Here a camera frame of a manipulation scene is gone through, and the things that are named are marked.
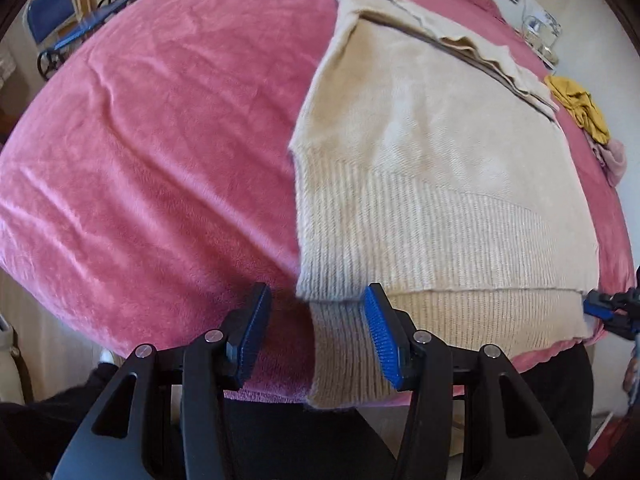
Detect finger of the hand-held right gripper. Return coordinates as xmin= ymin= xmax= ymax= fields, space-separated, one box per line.
xmin=582 ymin=287 xmax=640 ymax=341

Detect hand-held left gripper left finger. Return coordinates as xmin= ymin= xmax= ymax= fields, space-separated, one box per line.
xmin=52 ymin=282 xmax=273 ymax=480

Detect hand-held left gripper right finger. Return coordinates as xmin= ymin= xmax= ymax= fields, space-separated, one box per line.
xmin=364 ymin=283 xmax=581 ymax=480

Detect beige knit sweater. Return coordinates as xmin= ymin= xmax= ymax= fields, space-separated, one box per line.
xmin=289 ymin=0 xmax=601 ymax=408

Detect person's black trousers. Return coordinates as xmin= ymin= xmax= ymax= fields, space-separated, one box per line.
xmin=0 ymin=340 xmax=596 ymax=480

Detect light pink knit sweater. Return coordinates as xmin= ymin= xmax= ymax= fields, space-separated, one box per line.
xmin=587 ymin=137 xmax=628 ymax=188

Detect yellow garment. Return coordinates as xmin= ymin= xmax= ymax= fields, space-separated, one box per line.
xmin=544 ymin=74 xmax=612 ymax=145

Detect pink bed blanket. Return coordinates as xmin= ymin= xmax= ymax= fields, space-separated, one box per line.
xmin=0 ymin=0 xmax=632 ymax=403

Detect white bedside shelf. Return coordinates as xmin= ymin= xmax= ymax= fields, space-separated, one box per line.
xmin=517 ymin=0 xmax=563 ymax=70

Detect clear glass container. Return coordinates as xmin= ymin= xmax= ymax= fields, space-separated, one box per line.
xmin=522 ymin=12 xmax=561 ymax=56

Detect blue wheeled cart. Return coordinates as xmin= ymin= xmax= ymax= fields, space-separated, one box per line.
xmin=36 ymin=0 xmax=133 ymax=81

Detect blue metal chair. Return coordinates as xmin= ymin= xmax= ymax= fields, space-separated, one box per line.
xmin=24 ymin=0 xmax=81 ymax=56

